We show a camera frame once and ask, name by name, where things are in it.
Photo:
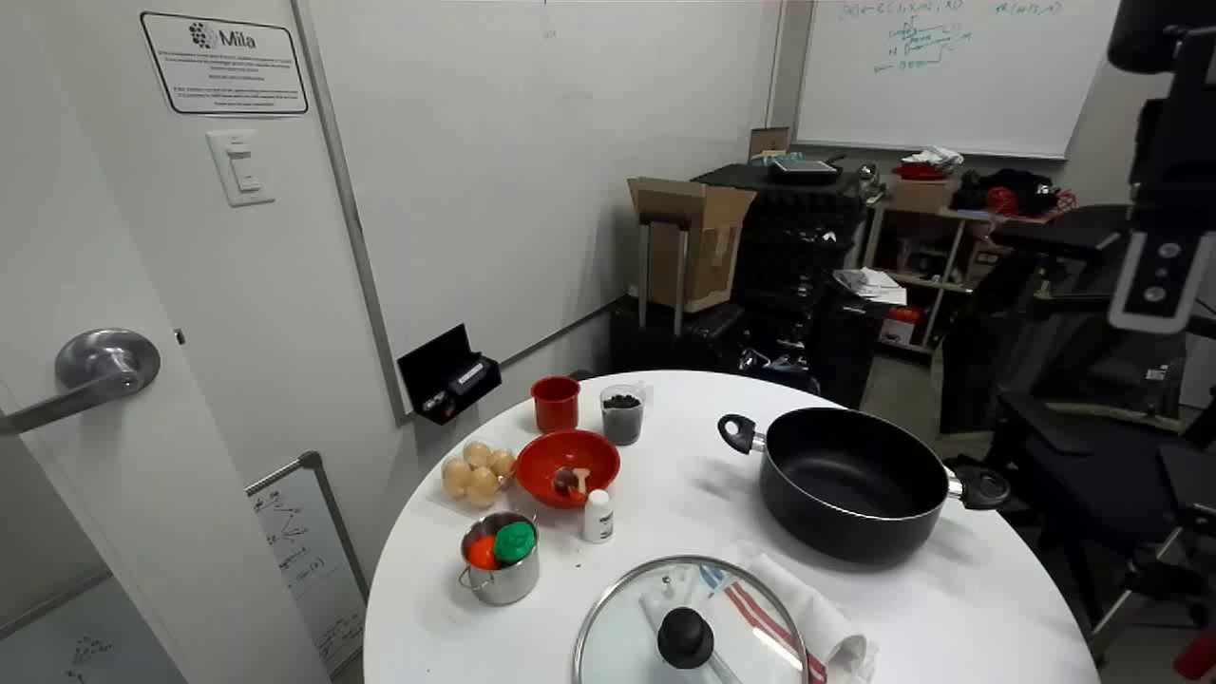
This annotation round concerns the glass lid with black knob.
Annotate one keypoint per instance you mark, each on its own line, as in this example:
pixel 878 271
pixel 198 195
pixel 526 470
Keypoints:
pixel 627 628

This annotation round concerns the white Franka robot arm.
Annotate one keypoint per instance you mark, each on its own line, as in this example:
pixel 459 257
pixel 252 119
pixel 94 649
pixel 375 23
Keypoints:
pixel 1162 271

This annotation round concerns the black cooking pot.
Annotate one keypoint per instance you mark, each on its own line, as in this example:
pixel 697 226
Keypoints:
pixel 849 483

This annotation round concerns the clear measuring cup dark contents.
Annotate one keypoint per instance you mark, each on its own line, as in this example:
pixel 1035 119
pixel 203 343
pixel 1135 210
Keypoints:
pixel 621 419

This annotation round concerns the red cup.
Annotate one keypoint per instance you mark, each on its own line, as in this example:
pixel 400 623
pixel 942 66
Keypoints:
pixel 556 406

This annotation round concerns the open cardboard box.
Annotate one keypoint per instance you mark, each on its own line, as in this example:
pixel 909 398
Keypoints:
pixel 697 247

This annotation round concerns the red bowl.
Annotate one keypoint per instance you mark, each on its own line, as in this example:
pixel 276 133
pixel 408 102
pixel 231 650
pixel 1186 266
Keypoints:
pixel 538 460

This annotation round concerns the beige ball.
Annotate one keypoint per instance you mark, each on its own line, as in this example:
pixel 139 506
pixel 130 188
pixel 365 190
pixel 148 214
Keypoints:
pixel 459 478
pixel 502 465
pixel 476 454
pixel 485 489

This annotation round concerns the open black case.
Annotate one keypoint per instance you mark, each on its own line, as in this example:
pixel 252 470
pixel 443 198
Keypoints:
pixel 445 375

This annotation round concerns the small white bottle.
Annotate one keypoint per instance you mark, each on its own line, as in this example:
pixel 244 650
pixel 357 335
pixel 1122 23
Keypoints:
pixel 599 517

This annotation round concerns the black cabinet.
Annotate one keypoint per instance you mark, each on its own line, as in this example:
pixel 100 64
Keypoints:
pixel 790 271

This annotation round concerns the green round toy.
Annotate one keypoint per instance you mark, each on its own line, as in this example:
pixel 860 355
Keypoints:
pixel 513 541

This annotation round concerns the orange round toy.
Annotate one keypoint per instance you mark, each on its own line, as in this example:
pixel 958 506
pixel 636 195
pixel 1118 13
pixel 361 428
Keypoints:
pixel 481 551

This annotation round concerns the small brown cardboard box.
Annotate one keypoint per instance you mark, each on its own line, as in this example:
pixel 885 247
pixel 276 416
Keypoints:
pixel 768 141

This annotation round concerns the black flat device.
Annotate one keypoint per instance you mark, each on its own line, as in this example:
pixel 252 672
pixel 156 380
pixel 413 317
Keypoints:
pixel 802 170

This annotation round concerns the metal cup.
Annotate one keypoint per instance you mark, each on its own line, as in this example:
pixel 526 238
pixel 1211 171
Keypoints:
pixel 502 588

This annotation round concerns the cluttered storage shelf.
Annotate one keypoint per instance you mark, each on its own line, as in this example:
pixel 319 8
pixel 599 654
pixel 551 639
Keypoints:
pixel 934 247

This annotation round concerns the white towel with red stripes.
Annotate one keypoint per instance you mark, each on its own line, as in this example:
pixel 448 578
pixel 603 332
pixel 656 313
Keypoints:
pixel 827 620

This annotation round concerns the small leaning whiteboard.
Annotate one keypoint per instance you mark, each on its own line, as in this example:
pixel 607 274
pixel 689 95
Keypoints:
pixel 310 555

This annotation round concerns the white printed door sign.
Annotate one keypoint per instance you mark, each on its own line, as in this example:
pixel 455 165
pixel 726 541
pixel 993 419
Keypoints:
pixel 224 64

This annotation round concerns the white light switch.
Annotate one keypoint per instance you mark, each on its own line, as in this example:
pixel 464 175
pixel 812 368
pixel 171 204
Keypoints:
pixel 241 170

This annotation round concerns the large wall whiteboard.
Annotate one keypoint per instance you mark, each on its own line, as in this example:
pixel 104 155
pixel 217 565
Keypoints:
pixel 961 79

